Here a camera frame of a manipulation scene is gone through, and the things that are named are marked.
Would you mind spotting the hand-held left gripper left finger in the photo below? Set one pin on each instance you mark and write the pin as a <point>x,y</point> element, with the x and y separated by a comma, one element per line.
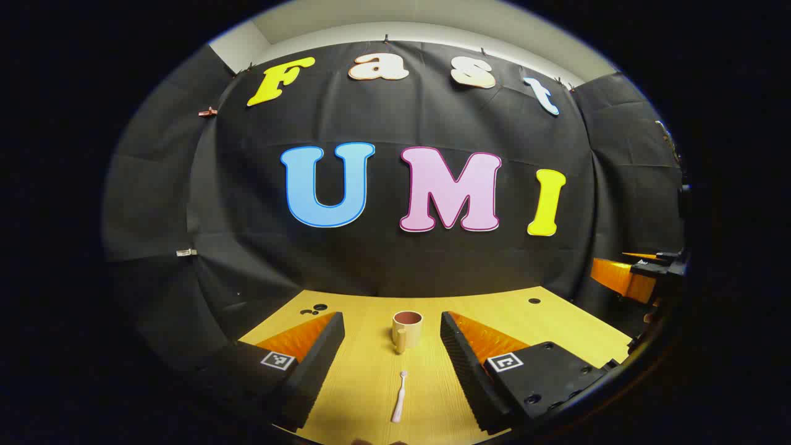
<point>315,377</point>

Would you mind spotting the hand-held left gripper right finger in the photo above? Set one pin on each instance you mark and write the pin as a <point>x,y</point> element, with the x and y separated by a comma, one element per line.
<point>469,377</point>

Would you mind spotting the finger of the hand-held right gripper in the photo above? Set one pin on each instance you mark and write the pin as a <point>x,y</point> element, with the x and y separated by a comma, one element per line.
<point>618,278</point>

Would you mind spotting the beige cup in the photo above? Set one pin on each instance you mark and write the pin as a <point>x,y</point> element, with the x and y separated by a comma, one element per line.
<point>413,334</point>

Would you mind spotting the white toothbrush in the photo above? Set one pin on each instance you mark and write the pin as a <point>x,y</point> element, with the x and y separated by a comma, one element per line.
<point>400,402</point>

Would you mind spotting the wooden desktop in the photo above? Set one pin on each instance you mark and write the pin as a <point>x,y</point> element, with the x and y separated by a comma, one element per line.
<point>371,383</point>

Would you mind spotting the white cloth clip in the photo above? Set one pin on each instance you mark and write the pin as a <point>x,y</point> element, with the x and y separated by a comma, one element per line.
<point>185,252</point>

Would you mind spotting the copper cloth clip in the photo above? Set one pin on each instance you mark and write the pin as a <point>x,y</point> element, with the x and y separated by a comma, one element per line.
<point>207,112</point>

